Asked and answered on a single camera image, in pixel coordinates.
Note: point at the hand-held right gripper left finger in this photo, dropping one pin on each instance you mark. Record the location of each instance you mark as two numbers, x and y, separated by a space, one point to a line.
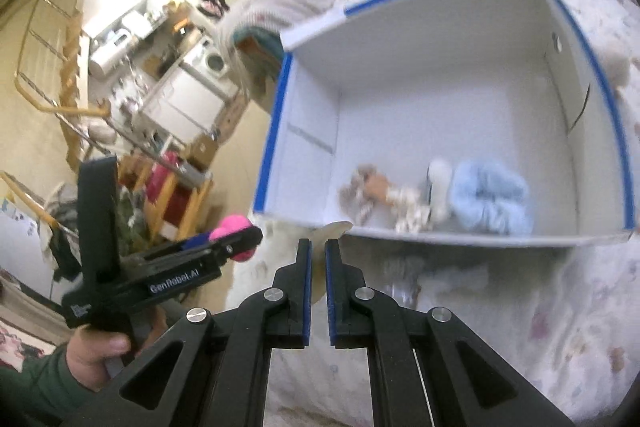
305 287

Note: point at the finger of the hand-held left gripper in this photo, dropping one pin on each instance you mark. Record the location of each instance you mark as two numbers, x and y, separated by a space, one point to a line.
197 241
245 242

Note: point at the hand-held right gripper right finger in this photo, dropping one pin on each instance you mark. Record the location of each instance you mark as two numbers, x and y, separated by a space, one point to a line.
331 287

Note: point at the pink fluffy pompom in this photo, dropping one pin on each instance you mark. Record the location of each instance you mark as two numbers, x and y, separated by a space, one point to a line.
225 227

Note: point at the tan paper card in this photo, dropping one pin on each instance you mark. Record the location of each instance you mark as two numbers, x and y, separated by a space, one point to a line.
332 229

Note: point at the grey scrunchie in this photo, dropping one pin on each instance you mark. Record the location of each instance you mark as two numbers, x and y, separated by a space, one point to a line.
352 202

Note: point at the beige floral scrunchie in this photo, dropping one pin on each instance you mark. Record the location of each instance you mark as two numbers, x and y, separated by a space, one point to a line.
412 209

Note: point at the cream plush with black stripe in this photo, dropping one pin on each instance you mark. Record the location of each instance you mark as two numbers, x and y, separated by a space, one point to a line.
440 187

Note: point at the light blue fluffy scrunchie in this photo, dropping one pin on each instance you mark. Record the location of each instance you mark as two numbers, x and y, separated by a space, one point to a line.
492 197

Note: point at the blue cardboard box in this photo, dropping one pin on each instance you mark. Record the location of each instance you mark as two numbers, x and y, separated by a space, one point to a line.
450 107

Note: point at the person's left forearm green sleeve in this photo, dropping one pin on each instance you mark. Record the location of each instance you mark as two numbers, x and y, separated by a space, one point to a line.
35 387

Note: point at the person's left hand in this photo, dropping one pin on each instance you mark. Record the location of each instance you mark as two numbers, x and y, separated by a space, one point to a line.
95 352

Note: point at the yellow wooden rack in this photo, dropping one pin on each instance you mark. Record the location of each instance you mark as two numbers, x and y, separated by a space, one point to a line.
170 197

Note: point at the small clear packet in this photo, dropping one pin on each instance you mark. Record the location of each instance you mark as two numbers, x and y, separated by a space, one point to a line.
402 284

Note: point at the cardboard box on floor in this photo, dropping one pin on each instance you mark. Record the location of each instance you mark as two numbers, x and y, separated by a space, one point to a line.
204 151

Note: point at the white kitchen cabinets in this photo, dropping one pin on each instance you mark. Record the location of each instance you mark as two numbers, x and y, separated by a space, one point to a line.
180 102

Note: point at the white washing machine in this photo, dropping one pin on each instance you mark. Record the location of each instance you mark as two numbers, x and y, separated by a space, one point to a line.
214 61

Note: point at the white water heater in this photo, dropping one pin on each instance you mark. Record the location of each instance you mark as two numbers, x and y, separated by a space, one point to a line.
102 61

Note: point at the wooden ladder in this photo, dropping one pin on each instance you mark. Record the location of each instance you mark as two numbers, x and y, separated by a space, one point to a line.
70 57

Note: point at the beige plush toy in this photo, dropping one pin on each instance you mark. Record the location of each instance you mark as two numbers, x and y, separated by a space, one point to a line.
625 72

